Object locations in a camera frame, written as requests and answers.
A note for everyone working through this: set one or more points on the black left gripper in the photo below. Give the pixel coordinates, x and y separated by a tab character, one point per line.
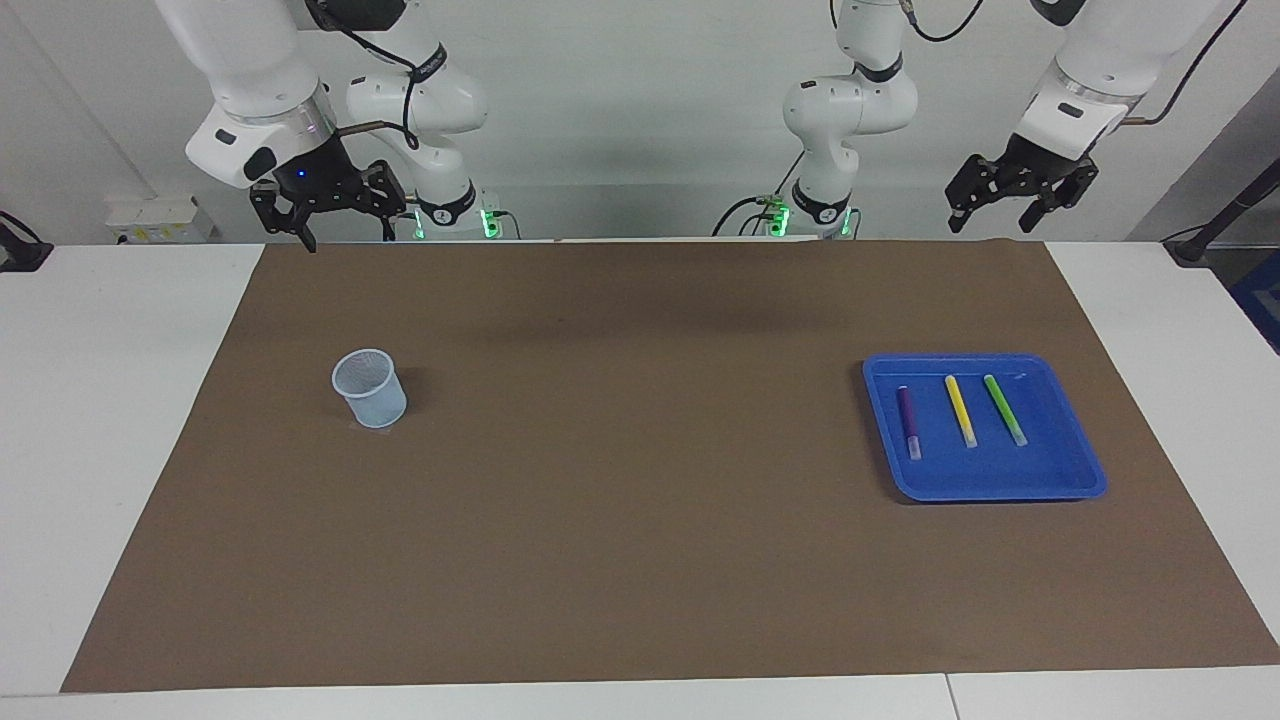
1038	162

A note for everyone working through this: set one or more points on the yellow pen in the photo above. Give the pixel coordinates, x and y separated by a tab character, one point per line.
958	405

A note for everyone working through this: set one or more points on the green pen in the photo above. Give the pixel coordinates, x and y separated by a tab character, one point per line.
1002	405

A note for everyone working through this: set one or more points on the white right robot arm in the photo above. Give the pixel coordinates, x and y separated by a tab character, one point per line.
240	60

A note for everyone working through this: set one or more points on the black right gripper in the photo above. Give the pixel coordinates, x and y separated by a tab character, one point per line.
312	172

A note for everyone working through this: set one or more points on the light blue mesh cup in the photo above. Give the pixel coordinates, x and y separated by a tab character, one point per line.
375	405

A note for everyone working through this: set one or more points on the black slanted stand pole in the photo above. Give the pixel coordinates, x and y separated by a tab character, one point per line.
1225	215

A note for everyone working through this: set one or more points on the blue plastic tray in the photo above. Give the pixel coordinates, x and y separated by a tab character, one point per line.
1000	470

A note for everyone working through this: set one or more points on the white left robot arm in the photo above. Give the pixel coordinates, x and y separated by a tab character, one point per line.
850	110

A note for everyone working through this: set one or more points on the white wall socket box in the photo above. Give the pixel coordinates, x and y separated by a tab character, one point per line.
160	218

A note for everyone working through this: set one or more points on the blue box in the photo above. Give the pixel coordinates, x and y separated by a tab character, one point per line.
1262	300

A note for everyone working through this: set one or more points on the purple pen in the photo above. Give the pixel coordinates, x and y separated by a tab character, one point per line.
908	415

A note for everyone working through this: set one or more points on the brown table mat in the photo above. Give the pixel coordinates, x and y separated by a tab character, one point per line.
640	520

